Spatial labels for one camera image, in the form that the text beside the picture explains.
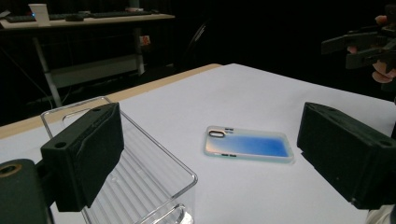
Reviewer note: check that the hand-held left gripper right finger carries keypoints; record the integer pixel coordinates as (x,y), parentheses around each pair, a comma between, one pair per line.
(345,152)

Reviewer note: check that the black folding chair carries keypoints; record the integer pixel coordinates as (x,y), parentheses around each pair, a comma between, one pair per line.
(196,37)

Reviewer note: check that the white paper cup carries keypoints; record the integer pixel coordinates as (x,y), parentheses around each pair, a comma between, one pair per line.
(39,15)

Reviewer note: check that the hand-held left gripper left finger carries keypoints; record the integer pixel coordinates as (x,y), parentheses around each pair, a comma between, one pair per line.
(90,155)

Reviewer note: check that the clear plastic tray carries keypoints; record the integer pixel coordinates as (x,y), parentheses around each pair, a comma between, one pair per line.
(149,177)

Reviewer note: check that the white background desk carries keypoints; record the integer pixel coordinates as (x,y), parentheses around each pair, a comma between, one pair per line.
(93,21)

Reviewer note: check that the black keyboard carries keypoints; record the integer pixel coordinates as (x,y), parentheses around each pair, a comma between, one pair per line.
(18,18)
(121,13)

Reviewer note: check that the blue phone case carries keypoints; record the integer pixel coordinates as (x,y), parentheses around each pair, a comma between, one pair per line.
(255,146)

